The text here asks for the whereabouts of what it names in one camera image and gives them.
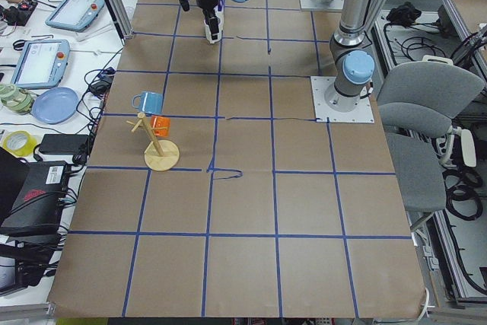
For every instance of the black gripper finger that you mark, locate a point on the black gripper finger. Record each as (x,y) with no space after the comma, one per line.
(213,23)

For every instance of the white mug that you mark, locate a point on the white mug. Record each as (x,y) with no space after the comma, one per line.
(212,37)

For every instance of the blue mug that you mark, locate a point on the blue mug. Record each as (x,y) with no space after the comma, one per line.
(148,102)

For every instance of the orange mug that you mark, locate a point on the orange mug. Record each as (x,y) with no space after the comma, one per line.
(160,126)

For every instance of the teach pendant upper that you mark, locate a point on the teach pendant upper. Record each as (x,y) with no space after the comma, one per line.
(75,15)

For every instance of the teach pendant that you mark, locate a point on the teach pendant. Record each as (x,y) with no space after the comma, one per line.
(42,64)
(75,15)

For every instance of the teach pendant lower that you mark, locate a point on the teach pendant lower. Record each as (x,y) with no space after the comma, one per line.
(42,64)

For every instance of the blue plate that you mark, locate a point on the blue plate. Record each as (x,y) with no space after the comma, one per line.
(55,105)

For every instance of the black power brick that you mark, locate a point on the black power brick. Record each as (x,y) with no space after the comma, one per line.
(63,144)

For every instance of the green bottle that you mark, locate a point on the green bottle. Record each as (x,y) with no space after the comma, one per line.
(17,100)

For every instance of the grey office chair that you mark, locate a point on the grey office chair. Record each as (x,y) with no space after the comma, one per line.
(417,103)

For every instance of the yellow tape roll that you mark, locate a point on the yellow tape roll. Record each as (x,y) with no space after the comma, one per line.
(19,143)

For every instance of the black computer box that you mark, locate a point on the black computer box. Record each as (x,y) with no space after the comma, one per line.
(30,196)

